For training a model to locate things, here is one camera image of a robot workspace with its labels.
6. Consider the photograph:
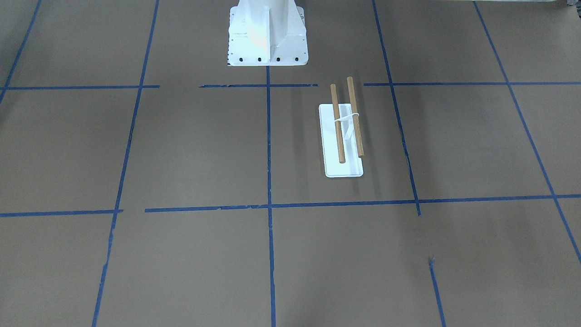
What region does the white towel rack base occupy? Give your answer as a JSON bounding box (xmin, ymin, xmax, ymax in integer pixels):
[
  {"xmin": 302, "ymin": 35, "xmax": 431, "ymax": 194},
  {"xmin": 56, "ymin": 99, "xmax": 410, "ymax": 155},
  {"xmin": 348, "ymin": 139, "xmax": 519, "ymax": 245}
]
[{"xmin": 318, "ymin": 104, "xmax": 364, "ymax": 178}]

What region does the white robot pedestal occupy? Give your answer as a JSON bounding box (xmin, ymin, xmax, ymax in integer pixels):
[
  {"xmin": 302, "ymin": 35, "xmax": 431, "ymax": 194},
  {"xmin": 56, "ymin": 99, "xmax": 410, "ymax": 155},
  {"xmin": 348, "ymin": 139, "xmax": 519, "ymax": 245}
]
[{"xmin": 227, "ymin": 0, "xmax": 309, "ymax": 66}]

